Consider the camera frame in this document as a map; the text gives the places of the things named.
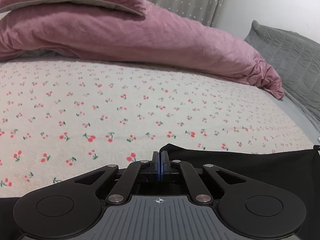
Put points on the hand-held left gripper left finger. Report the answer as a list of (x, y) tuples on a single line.
[(156, 165)]

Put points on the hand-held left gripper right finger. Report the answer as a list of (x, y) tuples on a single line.
[(164, 163)]

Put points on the black pants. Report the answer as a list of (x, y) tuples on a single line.
[(255, 163)]

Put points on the cherry print cloth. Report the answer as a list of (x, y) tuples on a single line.
[(125, 110)]

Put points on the pink duvet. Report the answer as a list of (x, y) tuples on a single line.
[(150, 37)]

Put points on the grey bed sheet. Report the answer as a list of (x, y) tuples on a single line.
[(297, 115)]

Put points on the grey quilted pillow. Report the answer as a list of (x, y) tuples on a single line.
[(287, 52)]

